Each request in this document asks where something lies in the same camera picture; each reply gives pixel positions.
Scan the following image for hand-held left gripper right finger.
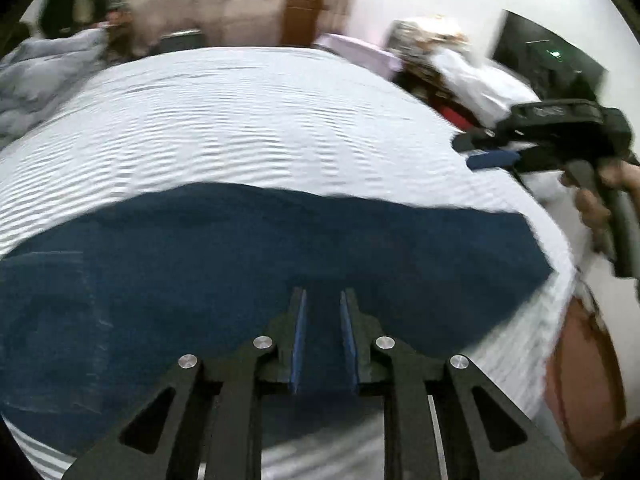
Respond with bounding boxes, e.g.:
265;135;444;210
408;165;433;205
340;288;583;480

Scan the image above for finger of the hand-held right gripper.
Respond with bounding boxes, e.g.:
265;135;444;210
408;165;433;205
451;129;506;154
465;147;523;172

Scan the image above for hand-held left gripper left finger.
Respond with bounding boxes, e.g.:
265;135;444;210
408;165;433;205
62;286;308;480

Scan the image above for dark blue denim pants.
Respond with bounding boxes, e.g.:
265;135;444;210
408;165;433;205
0;182;554;457

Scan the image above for person's right hand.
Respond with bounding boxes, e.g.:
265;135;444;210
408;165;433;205
560;161;640;254

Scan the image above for red cloth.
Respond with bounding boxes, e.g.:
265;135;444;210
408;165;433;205
434;99;482;132

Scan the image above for white cloth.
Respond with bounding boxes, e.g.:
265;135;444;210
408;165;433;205
432;50;542;129

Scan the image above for black television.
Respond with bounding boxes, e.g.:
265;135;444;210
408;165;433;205
492;9;609;104

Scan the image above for patterned cloth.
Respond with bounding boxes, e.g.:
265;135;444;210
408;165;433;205
387;17;474;62

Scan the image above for brown wooden door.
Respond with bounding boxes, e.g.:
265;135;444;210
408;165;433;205
280;0;362;49

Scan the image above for grey white striped bed sheet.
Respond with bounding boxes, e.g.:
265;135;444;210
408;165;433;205
0;46;577;480

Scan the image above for brown wooden headboard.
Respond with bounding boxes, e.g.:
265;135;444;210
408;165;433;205
544;294;640;477

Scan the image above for beige curtain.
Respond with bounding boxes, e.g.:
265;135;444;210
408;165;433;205
107;0;282;47

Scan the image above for grey crumpled blanket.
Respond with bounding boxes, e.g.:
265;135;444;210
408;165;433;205
0;27;114;149

